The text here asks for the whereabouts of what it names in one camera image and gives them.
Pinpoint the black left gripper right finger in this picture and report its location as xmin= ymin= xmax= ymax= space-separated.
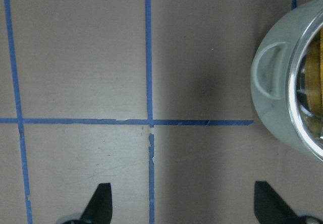
xmin=254 ymin=181 xmax=322 ymax=224

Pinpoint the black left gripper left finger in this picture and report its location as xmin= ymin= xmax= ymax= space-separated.
xmin=57 ymin=183 xmax=113 ymax=224

